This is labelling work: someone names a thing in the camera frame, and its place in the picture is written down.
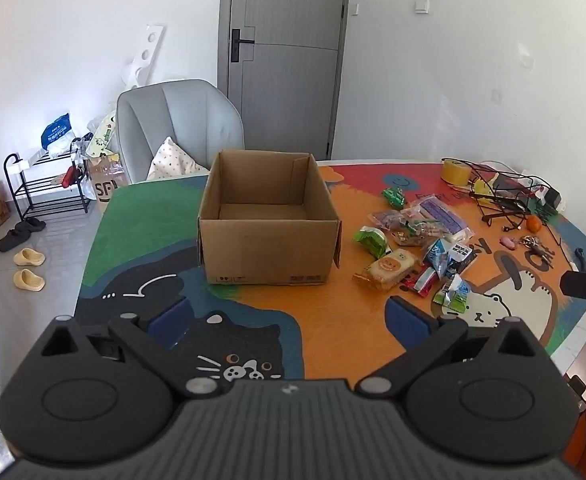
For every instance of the bunch of keys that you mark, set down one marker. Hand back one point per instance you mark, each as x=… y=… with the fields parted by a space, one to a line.
x=535 y=249

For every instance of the light blue white snack packet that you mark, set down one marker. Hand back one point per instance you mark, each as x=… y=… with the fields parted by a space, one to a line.
x=437 y=255

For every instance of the clear plastic bag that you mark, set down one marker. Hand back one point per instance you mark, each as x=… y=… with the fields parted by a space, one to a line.
x=79 y=149

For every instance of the red object on rack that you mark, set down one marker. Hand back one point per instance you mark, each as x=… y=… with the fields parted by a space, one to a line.
x=69 y=176

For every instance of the white wall plate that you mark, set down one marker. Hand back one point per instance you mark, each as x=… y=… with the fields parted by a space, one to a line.
x=497 y=95
x=526 y=61

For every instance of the small green snack packet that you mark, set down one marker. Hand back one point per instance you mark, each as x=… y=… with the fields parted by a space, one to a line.
x=394 y=196

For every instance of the clear packet of brown crackers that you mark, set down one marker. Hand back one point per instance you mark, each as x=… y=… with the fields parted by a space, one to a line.
x=415 y=235

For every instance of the purple snack packet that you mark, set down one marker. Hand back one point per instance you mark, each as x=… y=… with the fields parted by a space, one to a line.
x=440 y=212

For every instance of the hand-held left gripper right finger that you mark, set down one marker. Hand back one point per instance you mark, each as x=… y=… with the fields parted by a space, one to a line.
x=408 y=321

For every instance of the white foam board with holes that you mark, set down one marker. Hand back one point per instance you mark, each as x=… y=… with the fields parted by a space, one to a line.
x=145 y=55

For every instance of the dark blue white snack packet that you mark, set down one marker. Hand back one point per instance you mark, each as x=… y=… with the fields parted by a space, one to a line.
x=460 y=256

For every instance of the green silver snack packet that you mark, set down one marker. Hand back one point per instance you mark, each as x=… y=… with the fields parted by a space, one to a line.
x=453 y=295

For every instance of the black metal shoe rack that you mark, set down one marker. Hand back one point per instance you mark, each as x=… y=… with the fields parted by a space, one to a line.
x=48 y=185

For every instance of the grey door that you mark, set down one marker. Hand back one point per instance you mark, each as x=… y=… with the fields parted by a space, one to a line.
x=283 y=85

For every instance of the black power adapter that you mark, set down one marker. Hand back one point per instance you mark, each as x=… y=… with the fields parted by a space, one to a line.
x=553 y=198

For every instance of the blue white plastic bag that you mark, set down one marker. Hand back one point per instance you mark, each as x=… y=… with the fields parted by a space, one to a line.
x=55 y=130

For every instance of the small orange fruit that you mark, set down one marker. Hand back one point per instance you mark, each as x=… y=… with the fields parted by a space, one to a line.
x=534 y=223

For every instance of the brown cardboard box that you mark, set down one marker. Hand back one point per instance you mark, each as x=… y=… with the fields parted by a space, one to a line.
x=268 y=255

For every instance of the brown printed paper bag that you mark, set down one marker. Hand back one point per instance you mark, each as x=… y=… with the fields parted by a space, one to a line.
x=104 y=185

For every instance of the red snack packet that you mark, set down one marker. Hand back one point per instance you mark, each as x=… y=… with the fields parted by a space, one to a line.
x=420 y=280

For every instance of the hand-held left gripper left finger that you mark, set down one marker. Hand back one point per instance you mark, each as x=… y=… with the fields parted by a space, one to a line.
x=170 y=321

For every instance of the colourful cartoon table mat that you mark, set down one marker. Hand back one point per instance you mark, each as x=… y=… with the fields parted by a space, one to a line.
x=323 y=320

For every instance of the white dotted pillow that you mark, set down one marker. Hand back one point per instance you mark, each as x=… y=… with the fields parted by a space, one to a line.
x=173 y=162

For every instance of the yellow slipper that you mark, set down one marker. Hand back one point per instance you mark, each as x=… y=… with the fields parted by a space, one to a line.
x=28 y=279
x=29 y=257

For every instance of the small pink object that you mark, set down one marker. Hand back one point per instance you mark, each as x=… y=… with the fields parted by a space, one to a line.
x=509 y=243

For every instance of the grey upholstered chair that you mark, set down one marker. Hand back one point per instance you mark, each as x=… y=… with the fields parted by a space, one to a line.
x=188 y=110

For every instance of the black slipper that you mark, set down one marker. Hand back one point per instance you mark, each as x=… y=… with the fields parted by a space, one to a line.
x=32 y=225
x=12 y=241

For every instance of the yellow tape roll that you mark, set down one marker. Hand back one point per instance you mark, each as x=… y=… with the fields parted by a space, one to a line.
x=454 y=172

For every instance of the round green snack packet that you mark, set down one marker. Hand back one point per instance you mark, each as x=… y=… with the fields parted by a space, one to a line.
x=370 y=240

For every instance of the green white printed bag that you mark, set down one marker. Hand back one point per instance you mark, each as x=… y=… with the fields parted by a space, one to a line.
x=100 y=135

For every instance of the large white wall switch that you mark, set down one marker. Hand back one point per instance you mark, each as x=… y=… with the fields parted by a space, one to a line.
x=422 y=5

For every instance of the orange biscuit packet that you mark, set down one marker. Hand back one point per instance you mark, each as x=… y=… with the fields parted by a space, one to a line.
x=388 y=267

